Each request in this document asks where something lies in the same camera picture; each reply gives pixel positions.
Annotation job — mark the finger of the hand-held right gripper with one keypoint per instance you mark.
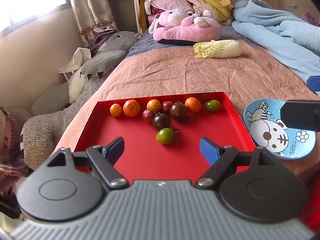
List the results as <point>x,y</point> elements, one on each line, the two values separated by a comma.
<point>313,83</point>
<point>302,115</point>

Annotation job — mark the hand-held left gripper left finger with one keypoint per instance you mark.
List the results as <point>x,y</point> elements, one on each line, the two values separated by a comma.
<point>117,146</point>

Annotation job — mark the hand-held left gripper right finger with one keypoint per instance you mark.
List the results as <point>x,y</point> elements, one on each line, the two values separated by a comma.
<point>208,150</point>

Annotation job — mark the red tray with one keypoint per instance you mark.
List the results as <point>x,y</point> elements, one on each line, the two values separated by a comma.
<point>140,142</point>

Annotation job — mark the green tomato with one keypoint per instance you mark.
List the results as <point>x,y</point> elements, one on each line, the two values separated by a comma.
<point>213,105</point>
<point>165,136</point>

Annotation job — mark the blue cartoon bear plate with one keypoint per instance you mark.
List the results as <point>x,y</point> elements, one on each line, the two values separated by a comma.
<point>260,130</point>

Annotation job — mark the orange mandarin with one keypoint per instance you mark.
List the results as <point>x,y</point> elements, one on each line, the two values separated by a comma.
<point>131,108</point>
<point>193,105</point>

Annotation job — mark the dark purple tomato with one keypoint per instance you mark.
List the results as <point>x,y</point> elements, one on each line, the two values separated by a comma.
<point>179,111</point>
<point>161,121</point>

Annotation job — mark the red tomato back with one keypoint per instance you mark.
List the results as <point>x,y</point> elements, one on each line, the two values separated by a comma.
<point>167,106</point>

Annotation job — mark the small orange tomato far left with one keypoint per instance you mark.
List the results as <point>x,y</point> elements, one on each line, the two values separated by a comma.
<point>116,110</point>

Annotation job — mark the purple floral cloth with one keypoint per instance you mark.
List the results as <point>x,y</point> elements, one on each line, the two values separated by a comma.
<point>311,19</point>

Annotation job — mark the light blue blanket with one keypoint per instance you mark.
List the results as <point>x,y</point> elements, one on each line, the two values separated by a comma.
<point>275,30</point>

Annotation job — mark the grey plush toy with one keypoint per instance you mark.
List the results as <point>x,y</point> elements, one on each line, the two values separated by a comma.
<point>50,130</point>

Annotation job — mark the pink dotted bedspread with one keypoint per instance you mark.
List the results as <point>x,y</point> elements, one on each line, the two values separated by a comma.
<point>187,77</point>

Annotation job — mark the white tote bag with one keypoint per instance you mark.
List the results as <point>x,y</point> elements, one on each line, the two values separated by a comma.
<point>77,60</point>

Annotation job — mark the napa cabbage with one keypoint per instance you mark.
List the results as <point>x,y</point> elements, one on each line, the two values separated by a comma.
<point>220,48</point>

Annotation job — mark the grey bed sheet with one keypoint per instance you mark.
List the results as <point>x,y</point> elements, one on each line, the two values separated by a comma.
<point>142,45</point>

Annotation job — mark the patterned cloth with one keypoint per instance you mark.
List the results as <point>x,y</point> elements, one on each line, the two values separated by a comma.
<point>10,142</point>

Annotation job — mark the pink bunny plush cushion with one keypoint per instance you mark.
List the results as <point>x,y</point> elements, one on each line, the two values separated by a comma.
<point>190,30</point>

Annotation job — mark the yellow plush garment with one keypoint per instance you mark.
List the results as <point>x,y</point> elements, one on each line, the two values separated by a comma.
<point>212,2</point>

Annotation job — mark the pink cream printed garment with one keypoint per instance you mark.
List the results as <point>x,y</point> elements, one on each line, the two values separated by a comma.
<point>197,7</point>

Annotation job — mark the beige upright board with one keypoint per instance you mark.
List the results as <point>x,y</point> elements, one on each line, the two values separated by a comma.
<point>140,5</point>

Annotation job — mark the floral curtain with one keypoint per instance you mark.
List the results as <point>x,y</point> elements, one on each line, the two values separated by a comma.
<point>87,5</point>

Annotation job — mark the pink pillow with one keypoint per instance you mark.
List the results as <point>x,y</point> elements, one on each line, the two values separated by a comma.
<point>170,3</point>

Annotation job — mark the window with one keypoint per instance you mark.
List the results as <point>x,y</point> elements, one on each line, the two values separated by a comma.
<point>25,0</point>

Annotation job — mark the wall socket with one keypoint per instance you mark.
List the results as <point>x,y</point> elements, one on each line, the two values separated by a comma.
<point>293,6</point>

